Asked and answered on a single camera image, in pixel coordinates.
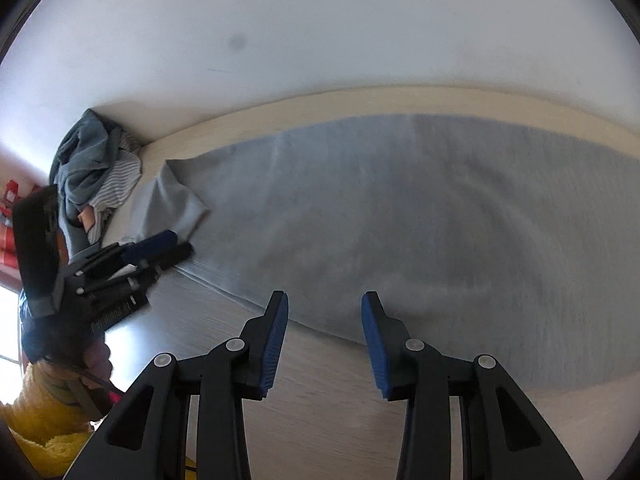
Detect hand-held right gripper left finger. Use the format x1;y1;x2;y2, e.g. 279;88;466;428
62;290;290;480

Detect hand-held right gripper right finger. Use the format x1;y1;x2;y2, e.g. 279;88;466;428
361;291;583;480

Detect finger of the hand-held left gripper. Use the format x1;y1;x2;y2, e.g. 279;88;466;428
122;230;179;263
135;242;196;276

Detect grey sweatpants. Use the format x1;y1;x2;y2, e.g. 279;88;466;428
125;112;640;393

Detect person's left forearm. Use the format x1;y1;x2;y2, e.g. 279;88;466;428
0;360;107;480

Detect person's left hand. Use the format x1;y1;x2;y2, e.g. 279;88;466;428
82;341;113;383

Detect grey striped shirt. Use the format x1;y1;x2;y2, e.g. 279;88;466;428
90;152;143;211

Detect red checked cloth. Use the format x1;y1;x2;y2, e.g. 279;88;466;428
0;180;32;271

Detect blue jeans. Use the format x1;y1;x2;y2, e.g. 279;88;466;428
50;109;143;256

